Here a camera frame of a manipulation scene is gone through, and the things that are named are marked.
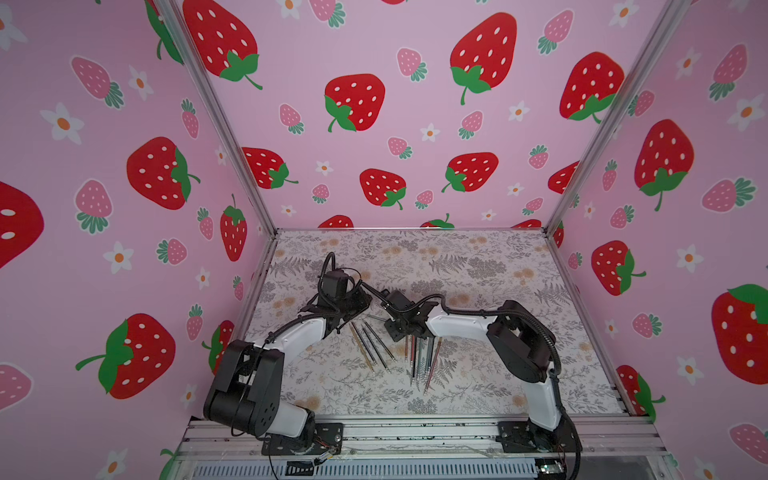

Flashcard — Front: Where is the yellow pencil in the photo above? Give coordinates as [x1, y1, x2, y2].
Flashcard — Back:
[350, 322, 375, 371]

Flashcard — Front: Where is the blue pencil with clear cap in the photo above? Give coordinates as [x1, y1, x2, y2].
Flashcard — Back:
[363, 320, 396, 360]

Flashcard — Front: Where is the dark blue striped pencil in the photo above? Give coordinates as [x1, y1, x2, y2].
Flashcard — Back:
[363, 325, 388, 370]

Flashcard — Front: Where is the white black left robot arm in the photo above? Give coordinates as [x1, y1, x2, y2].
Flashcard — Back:
[203, 291, 372, 448]

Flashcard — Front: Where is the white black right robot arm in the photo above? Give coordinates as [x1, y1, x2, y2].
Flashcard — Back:
[381, 291, 583, 454]

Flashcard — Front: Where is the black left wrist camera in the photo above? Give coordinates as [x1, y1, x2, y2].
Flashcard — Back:
[321, 269, 355, 301]

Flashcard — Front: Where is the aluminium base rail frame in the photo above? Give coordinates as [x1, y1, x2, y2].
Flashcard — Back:
[162, 415, 683, 479]

